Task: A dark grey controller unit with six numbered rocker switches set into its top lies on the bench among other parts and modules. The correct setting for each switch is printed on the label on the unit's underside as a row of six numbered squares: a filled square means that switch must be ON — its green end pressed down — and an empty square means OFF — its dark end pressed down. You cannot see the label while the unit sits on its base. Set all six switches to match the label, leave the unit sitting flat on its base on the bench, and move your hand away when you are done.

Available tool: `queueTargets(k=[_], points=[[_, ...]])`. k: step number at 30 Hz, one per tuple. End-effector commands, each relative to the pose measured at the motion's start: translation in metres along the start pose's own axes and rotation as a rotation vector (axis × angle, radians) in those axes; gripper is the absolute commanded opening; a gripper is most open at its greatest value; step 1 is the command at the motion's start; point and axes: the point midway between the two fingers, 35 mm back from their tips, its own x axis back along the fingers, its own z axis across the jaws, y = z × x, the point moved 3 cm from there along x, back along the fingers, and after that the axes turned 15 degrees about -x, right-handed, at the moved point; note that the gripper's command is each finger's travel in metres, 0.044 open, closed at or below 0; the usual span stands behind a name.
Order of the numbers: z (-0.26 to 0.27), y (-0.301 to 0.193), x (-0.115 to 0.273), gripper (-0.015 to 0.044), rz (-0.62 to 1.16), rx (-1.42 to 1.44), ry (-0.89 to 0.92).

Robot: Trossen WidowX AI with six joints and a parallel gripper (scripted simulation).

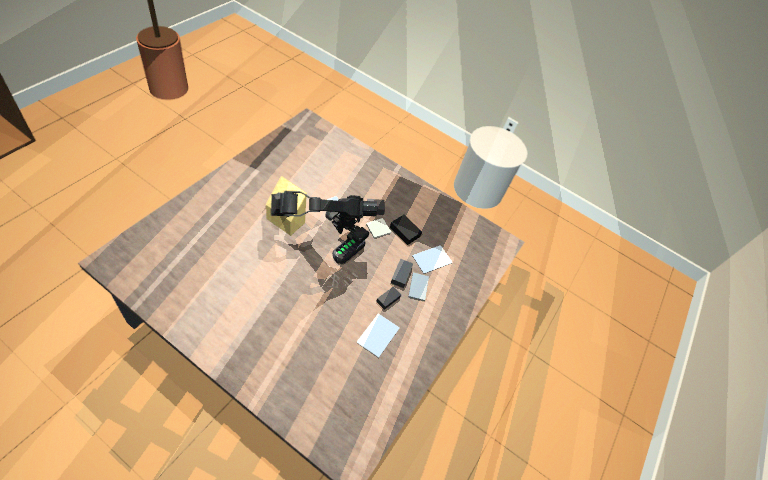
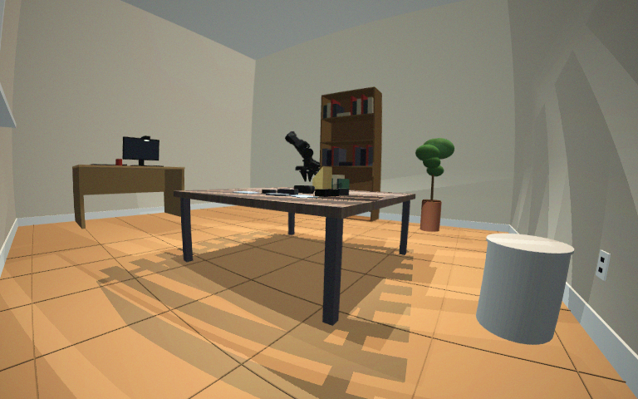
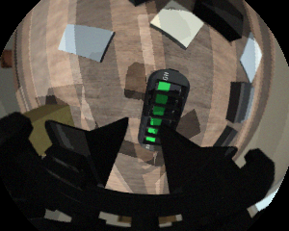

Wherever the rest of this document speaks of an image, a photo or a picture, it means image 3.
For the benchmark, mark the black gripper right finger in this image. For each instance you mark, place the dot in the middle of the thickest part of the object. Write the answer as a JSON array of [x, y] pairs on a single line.
[[184, 159]]

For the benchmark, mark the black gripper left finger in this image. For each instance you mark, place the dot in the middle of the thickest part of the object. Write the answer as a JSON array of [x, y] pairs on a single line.
[[99, 146]]

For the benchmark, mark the dark grey controller unit with green rocker switches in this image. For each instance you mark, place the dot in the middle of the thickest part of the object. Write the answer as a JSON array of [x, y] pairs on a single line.
[[165, 96]]

